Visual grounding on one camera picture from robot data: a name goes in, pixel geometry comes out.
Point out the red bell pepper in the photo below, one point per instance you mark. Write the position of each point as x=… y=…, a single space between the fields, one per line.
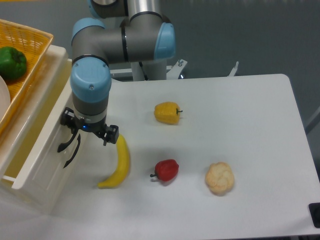
x=166 y=170

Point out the yellow bell pepper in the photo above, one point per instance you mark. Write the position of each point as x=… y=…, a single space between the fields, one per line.
x=167 y=113

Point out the black corner object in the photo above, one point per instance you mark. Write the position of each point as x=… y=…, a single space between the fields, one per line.
x=314 y=209

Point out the yellow banana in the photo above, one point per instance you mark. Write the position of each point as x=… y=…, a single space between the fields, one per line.
x=123 y=166

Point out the beige bread roll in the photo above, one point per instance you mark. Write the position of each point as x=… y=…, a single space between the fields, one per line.
x=219 y=178

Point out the white drawer cabinet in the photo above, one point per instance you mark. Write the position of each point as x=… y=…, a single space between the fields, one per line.
x=25 y=150

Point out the yellow wicker basket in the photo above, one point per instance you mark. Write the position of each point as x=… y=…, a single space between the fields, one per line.
x=22 y=50

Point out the green bell pepper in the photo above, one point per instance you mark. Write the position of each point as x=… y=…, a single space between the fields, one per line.
x=13 y=63

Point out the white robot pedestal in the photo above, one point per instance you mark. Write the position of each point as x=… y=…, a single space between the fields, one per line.
x=154 y=70

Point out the white plate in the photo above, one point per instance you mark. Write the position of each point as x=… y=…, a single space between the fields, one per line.
x=5 y=99

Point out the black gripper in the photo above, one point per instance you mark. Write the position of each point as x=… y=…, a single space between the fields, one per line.
x=109 y=133

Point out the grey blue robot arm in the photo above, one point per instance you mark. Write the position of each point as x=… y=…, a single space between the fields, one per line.
x=119 y=31

